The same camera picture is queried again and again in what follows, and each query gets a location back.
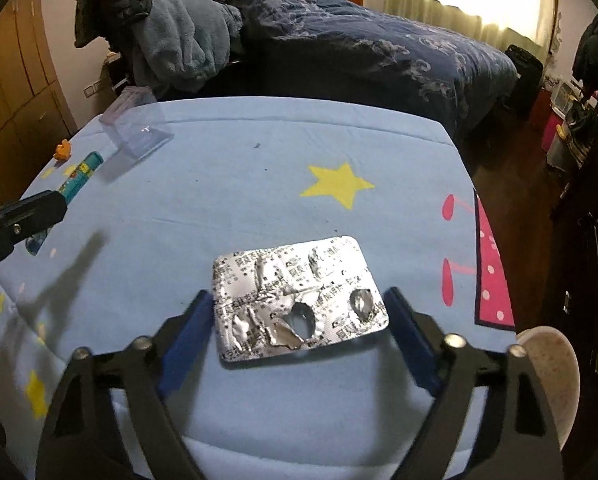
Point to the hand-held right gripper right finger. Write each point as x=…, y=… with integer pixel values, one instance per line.
x=414, y=345

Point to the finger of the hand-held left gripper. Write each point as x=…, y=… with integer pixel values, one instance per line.
x=29, y=215

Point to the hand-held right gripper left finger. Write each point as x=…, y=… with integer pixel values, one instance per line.
x=189, y=345

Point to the colourful printed tube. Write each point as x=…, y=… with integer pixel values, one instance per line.
x=81, y=172

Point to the silver blister pack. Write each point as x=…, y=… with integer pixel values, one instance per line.
x=279, y=280

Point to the white round stool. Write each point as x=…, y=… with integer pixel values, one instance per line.
x=549, y=385

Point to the small orange toy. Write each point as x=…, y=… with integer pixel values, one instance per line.
x=63, y=151

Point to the clear plastic box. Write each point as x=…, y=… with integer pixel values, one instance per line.
x=134, y=135

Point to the brown wooden wardrobe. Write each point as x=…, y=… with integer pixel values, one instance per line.
x=14, y=70

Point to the dark bedside table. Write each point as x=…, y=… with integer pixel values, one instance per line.
x=115, y=72

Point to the grey-blue fleece blanket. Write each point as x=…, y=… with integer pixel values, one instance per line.
x=179, y=40

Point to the pink plastic bin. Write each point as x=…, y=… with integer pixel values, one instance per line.
x=551, y=132

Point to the black suitcase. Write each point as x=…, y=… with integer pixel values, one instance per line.
x=524, y=80

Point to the bed with blue duvet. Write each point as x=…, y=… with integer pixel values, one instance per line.
x=354, y=50

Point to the hanging black coat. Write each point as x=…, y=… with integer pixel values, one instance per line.
x=594, y=55

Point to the pale window curtain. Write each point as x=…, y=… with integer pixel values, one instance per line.
x=479, y=0

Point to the wall socket plate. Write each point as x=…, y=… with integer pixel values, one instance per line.
x=92, y=88

